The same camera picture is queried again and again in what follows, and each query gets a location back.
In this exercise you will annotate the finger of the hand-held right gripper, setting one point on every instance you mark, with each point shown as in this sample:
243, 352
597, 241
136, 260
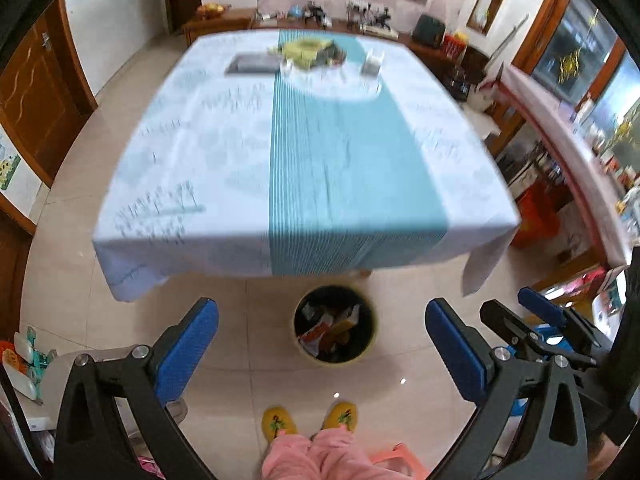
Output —
505, 322
542, 305

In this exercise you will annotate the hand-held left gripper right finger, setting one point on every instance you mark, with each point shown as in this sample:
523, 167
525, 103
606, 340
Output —
457, 345

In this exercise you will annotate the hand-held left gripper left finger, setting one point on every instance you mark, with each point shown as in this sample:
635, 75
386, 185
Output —
187, 350

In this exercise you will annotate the round trash bin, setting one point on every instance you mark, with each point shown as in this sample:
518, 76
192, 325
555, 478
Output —
301, 310

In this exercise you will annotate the orange plastic stool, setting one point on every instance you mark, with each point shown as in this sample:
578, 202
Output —
537, 215

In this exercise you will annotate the person's left yellow slipper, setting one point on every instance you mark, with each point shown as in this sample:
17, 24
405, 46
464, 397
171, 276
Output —
279, 424

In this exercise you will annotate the person's yellow slipper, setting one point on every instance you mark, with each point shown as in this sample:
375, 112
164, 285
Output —
340, 416
279, 424

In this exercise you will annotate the pink plastic stool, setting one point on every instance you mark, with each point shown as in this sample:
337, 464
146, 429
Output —
400, 460

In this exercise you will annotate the person's right yellow slipper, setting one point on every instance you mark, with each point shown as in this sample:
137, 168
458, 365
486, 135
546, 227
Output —
340, 416

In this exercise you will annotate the pink covered counter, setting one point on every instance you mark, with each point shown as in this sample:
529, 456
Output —
570, 160

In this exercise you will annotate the pink pants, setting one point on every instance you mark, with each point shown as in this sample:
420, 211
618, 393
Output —
320, 460

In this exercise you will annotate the white teal tablecloth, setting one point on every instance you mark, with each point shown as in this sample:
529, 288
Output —
200, 160

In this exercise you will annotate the dark glass kettle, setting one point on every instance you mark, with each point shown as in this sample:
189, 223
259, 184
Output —
459, 80

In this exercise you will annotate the glass display cabinet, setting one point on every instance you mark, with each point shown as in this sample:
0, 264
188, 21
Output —
585, 60

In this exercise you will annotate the metal rod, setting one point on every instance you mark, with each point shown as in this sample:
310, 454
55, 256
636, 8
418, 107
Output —
507, 45

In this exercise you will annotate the red yellow box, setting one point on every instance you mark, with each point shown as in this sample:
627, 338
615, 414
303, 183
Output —
455, 46

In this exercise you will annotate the white printed box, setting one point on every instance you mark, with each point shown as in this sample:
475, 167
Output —
372, 65

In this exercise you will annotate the brown wooden door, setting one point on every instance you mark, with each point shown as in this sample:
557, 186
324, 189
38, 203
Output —
35, 100

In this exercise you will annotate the grey printed box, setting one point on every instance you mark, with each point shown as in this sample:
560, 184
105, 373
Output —
252, 63

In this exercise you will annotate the dark green case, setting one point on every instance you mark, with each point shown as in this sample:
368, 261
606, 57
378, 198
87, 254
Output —
429, 30

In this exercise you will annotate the green yellow packet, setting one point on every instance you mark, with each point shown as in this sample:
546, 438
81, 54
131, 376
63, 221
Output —
302, 50

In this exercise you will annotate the black model toy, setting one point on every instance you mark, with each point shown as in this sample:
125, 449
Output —
370, 14
318, 15

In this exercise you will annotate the fruit basket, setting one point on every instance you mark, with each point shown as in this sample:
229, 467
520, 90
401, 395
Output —
212, 10

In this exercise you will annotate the children's wall drawing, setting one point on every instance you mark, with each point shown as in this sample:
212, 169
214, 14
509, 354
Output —
9, 165

